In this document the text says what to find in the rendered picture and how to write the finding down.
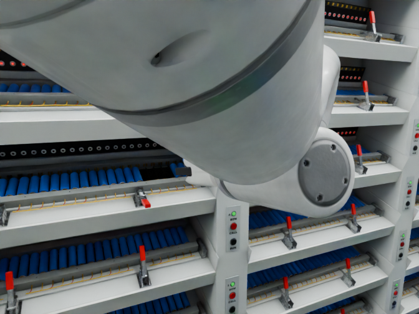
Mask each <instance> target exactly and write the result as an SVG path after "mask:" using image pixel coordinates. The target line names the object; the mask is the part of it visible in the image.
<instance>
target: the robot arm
mask: <svg viewBox="0 0 419 314"><path fill-rule="evenodd" d="M324 18H325V0H0V49H1V50H3V51H5V52H6V53H8V54H9V55H11V56H13V57H14V58H16V59H17V60H19V61H21V62H22V63H24V64H26V65H27V66H29V67H30V68H32V69H34V70H36V71H37V72H39V73H40V74H42V75H44V76H45V77H47V78H49V79H51V80H52V81H54V82H55V83H57V84H59V85H60V86H62V87H64V88H65V89H67V90H68V91H70V92H72V93H73V94H75V95H77V96H78V97H80V98H81V99H83V100H85V101H86V102H88V103H90V104H91V105H93V106H95V107H96V108H98V109H100V110H101V111H103V112H105V113H106V114H108V115H110V116H111V117H113V118H115V119H116V120H118V121H120V122H122V123H123V124H125V125H127V126H129V127H130V128H132V129H133V130H135V131H137V132H139V133H141V134H142V135H144V136H146V137H147V138H149V139H151V140H152V141H154V142H156V143H158V144H159V145H161V146H163V147H164V148H166V149H168V150H170V151H171V152H173V153H174V154H176V155H178V156H180V157H182V158H183V159H184V164H185V165H186V166H185V167H182V168H175V171H176V175H187V176H188V177H187V178H186V180H185V181H186V182H187V183H189V184H194V185H198V186H209V187H218V188H219V189H220V190H221V192H222V193H223V194H225V195H226V196H227V197H230V198H231V199H235V200H238V201H243V202H248V203H251V204H256V205H260V206H264V207H270V208H273V209H277V210H281V211H286V212H291V213H294V214H298V215H302V216H307V217H312V218H324V217H329V216H331V215H333V214H335V213H336V212H337V211H339V210H340V209H341V208H342V207H343V206H344V204H345V203H346V202H347V200H348V199H349V197H350V194H351V192H352V189H353V186H354V181H355V165H354V159H353V156H352V153H351V150H350V148H349V146H348V145H347V143H346V142H345V141H344V139H343V138H342V137H341V136H340V135H339V134H337V133H336V132H334V131H333V130H330V129H328V128H327V127H328V124H329V120H330V116H331V113H332V109H333V106H334V101H335V96H336V92H337V86H338V82H339V75H340V60H339V57H338V56H337V54H336V53H335V52H334V51H333V50H332V49H331V48H330V47H327V46H326V45H324Z"/></svg>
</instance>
